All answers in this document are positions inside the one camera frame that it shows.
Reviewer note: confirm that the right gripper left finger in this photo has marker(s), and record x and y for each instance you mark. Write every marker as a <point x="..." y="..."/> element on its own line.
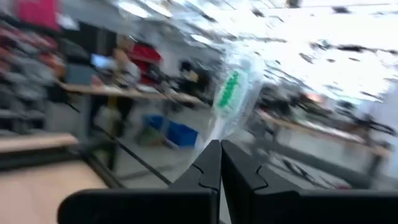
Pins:
<point x="186" y="205"/>

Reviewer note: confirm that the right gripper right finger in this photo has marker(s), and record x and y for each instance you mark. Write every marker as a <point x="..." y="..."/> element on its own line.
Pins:
<point x="280" y="205"/>

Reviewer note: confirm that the green toothbrush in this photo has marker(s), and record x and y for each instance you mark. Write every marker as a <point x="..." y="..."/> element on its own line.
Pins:
<point x="228" y="93"/>

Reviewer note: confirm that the blue storage bin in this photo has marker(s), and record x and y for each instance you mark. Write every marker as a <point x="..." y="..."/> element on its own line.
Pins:
<point x="152" y="121"/>
<point x="183" y="134"/>

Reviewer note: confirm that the wooden background table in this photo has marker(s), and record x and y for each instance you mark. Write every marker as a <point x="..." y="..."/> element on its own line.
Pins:
<point x="326" y="132"/>
<point x="130" y="92"/>

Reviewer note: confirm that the person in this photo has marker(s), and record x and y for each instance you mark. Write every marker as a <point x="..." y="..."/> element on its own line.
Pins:
<point x="124" y="68"/>

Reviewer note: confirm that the red box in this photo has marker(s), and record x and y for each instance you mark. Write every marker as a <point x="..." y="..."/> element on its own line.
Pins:
<point x="145" y="54"/>

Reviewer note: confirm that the grey storage shelf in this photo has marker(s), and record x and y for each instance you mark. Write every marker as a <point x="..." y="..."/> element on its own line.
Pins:
<point x="25" y="77"/>

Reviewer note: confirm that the red wall panel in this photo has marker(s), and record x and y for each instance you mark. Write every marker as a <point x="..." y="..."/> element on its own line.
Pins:
<point x="38" y="12"/>

